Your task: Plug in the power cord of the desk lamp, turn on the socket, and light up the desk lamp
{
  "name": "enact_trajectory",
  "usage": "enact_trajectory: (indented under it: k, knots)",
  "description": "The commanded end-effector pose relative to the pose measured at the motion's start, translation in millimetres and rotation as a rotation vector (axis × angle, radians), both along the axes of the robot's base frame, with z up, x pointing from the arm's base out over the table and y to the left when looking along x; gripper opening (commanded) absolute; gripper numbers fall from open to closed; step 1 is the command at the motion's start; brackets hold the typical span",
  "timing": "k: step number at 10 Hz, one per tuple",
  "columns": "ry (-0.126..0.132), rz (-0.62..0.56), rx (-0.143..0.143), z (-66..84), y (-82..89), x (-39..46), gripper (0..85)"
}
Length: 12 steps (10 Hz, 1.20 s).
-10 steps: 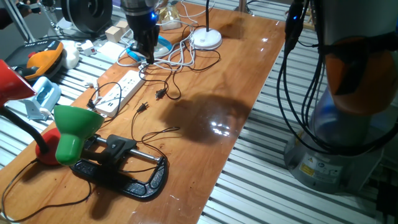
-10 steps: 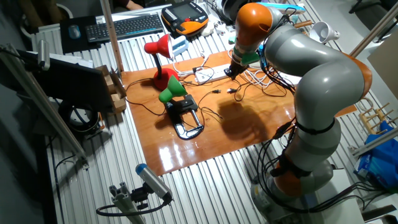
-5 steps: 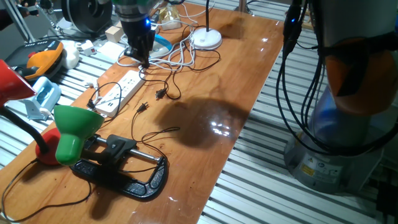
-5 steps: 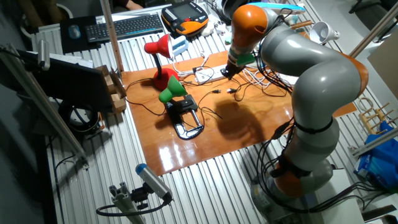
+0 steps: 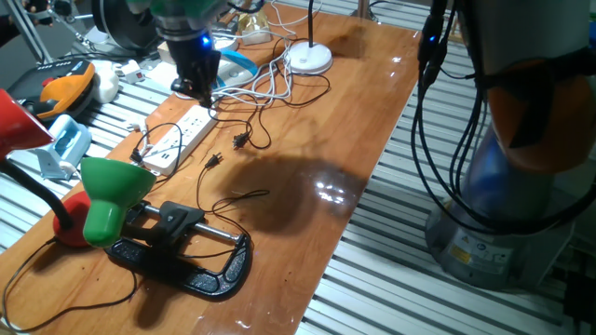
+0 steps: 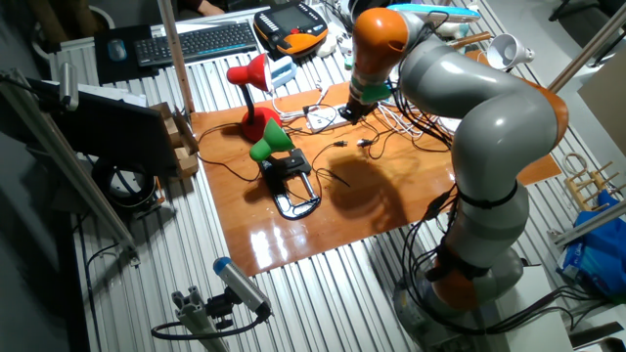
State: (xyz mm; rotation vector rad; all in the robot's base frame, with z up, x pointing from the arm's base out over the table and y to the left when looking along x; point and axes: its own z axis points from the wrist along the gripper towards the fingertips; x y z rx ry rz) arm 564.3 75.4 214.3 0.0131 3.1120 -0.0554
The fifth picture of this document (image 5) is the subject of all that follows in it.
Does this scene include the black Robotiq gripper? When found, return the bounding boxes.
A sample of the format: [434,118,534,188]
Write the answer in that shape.
[168,34,221,107]

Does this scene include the black red-lamp power cord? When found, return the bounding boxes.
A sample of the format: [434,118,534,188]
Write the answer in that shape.
[1,121,185,334]

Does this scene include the white power strip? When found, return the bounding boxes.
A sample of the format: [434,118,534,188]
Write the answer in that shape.
[139,104,220,177]

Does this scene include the white blue folding lamp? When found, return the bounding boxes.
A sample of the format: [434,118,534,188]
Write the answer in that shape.
[211,36,260,92]

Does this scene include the white round lamp base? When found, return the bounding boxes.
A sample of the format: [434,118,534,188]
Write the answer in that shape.
[284,0,334,76]

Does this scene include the red gooseneck desk lamp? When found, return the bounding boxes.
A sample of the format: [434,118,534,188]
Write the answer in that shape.
[0,87,93,248]

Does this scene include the small wooden block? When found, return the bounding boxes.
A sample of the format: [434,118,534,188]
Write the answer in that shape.
[156,40,177,65]

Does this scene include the small white adaptor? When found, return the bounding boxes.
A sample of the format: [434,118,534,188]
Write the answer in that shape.
[122,59,146,85]

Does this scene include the golden foil packet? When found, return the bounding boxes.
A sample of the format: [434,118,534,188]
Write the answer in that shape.
[238,7,274,47]

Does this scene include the white lumpy object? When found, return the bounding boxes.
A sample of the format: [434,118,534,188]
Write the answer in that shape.
[90,60,121,104]

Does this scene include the black round fan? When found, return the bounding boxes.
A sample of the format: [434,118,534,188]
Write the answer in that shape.
[90,0,162,52]

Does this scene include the black C-clamp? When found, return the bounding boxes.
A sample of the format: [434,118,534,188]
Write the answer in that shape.
[79,156,255,302]

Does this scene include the orange black teach pendant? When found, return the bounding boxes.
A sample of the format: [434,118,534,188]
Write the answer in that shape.
[7,58,97,123]

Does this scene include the light blue white box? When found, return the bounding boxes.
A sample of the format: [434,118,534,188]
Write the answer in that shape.
[34,114,93,181]

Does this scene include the glossy wooden board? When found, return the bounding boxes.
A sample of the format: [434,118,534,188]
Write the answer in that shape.
[0,2,423,335]

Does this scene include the grey metal stand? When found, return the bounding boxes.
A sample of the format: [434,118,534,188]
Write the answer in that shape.
[4,0,94,65]

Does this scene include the white cable bundle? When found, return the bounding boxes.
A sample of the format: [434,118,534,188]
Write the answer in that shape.
[174,0,322,108]

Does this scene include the black white-lamp power cord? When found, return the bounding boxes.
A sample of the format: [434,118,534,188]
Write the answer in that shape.
[207,35,332,151]

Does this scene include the black green-lamp power cord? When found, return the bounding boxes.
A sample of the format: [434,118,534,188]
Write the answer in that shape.
[179,152,271,261]

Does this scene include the aluminium frame post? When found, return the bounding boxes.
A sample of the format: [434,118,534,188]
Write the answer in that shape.
[349,0,379,23]

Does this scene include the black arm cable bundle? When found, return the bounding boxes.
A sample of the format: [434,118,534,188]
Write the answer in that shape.
[409,0,596,236]

